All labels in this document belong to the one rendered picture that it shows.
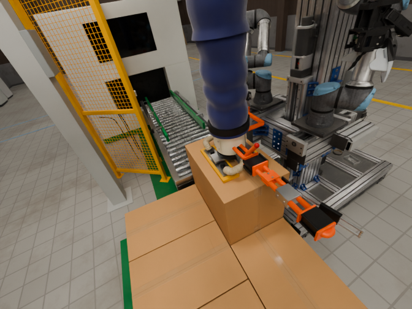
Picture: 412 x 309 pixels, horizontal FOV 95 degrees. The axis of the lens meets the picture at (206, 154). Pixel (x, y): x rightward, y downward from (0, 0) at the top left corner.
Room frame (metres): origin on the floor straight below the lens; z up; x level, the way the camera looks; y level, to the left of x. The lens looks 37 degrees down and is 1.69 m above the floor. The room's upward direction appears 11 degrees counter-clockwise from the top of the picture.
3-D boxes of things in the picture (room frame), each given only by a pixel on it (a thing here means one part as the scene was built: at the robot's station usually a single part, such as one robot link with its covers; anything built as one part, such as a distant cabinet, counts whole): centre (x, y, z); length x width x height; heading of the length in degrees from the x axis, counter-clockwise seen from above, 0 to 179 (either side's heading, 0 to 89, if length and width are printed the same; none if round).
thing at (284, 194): (0.46, -0.28, 1.07); 0.07 x 0.07 x 0.04; 16
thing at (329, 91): (0.96, -0.73, 1.20); 0.13 x 0.12 x 0.14; 47
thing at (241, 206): (0.92, -0.14, 0.74); 0.60 x 0.40 x 0.40; 17
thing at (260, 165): (0.67, -0.22, 1.07); 0.10 x 0.08 x 0.06; 106
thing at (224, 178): (0.88, -0.06, 0.97); 0.34 x 0.10 x 0.05; 16
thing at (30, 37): (1.71, 1.05, 1.62); 0.20 x 0.05 x 0.30; 17
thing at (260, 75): (1.43, -0.53, 1.20); 0.13 x 0.12 x 0.14; 69
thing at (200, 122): (2.80, 0.15, 0.60); 1.60 x 0.11 x 0.09; 17
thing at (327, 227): (0.33, -0.31, 1.07); 0.08 x 0.07 x 0.05; 16
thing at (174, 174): (2.29, 0.62, 0.50); 2.31 x 0.05 x 0.19; 17
